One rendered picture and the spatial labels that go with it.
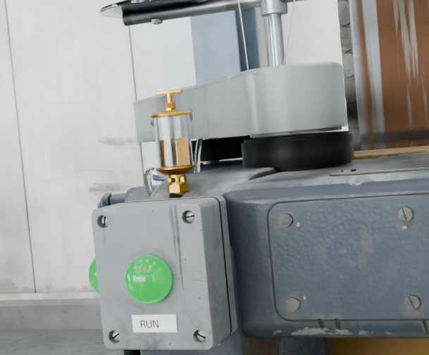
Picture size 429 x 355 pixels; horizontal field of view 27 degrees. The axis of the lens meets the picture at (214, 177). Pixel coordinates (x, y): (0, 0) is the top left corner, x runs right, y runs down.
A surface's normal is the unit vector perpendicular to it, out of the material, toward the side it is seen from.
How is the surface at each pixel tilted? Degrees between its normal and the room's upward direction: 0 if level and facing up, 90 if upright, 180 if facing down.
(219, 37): 90
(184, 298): 90
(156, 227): 90
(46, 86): 90
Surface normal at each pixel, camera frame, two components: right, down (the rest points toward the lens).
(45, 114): -0.36, 0.08
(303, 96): 0.10, 0.04
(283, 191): -0.35, -0.48
